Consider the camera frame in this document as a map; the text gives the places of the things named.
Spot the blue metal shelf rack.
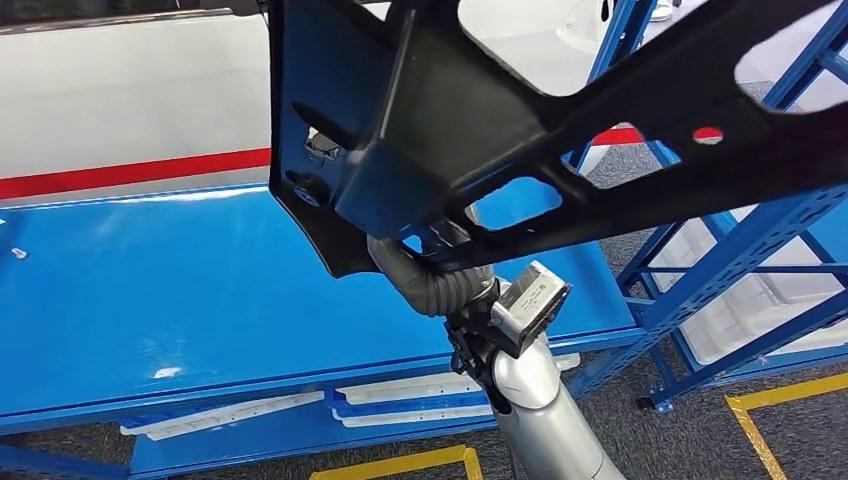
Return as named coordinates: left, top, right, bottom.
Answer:
left=619, top=0, right=848, bottom=415
left=0, top=0, right=848, bottom=480

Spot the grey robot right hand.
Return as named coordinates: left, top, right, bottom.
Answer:
left=367, top=205, right=480, bottom=287

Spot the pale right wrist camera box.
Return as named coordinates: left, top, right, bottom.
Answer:
left=490, top=260, right=572, bottom=359

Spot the yellow floor tape square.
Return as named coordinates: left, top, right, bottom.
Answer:
left=309, top=445, right=485, bottom=480
left=723, top=372, right=848, bottom=480

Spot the black plastic frame part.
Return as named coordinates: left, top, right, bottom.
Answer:
left=268, top=0, right=848, bottom=280

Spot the large white plastic bin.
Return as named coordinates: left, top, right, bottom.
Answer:
left=652, top=205, right=848, bottom=367

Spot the red barrier belt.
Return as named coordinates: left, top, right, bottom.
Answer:
left=0, top=124, right=725, bottom=201

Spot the white car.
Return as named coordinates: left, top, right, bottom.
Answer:
left=0, top=0, right=621, bottom=203

